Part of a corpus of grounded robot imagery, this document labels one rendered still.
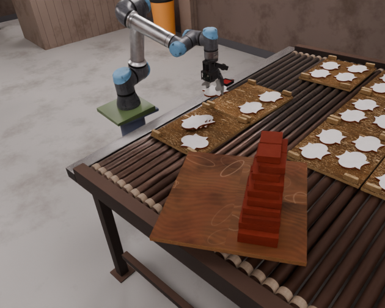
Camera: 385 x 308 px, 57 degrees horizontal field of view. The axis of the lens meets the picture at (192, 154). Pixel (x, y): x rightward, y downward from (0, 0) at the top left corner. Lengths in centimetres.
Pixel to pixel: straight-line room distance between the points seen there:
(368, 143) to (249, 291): 100
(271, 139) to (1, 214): 254
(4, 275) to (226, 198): 185
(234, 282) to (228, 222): 19
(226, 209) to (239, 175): 19
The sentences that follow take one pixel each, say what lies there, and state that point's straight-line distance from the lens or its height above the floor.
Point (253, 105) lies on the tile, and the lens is 210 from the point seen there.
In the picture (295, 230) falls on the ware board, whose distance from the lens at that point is 122.
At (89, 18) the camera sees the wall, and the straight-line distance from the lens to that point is 717.
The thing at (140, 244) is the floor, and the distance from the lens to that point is 258.
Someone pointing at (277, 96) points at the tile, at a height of 95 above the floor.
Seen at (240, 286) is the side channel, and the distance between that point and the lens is 118.
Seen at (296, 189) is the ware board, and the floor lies 104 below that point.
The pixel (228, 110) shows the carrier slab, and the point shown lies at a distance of 206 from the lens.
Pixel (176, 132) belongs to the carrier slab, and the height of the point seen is 94.
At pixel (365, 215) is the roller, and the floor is 92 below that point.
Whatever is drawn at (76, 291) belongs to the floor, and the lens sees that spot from 248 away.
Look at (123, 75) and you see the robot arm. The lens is 218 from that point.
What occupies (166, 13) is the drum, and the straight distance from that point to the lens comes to 631.
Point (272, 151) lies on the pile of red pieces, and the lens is 107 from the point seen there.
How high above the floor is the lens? 193
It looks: 35 degrees down
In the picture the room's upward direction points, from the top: 5 degrees counter-clockwise
